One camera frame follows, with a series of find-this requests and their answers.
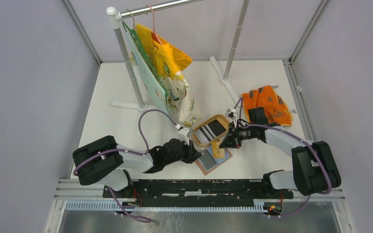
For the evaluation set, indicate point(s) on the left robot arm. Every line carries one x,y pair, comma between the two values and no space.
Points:
106,162

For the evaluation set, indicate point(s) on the pink clothes hanger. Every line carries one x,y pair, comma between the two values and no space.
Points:
155,36

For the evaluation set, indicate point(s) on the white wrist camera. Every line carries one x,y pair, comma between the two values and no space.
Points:
231,114
184,134

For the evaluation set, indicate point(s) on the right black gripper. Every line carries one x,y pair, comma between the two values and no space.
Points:
231,141

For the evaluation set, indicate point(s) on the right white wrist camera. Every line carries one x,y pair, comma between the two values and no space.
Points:
231,114

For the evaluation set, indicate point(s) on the gold VIP credit card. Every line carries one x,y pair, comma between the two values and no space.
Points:
218,152

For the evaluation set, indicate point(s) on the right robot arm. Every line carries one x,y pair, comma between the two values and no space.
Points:
314,169

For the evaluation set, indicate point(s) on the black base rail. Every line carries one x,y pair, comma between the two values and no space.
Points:
201,193

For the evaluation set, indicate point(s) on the yellow garment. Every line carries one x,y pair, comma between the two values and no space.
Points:
168,60

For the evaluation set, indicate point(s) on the light green printed garment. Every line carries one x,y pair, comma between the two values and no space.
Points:
158,101

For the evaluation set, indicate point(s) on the white perforated cable tray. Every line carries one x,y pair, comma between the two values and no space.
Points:
111,205

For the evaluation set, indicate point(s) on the cream printed garment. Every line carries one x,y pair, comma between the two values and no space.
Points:
181,103

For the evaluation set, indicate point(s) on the black credit card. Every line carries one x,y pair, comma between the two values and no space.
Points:
207,161

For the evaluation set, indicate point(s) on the green clothes hanger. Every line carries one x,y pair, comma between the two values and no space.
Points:
144,63

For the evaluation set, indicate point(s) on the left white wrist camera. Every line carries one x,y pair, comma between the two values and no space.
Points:
184,134

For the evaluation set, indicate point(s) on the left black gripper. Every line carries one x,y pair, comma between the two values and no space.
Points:
192,155

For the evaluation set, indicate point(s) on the orange patterned cloth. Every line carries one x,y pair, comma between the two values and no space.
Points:
276,110

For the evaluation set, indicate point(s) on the yellow oval tray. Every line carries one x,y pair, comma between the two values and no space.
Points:
223,120

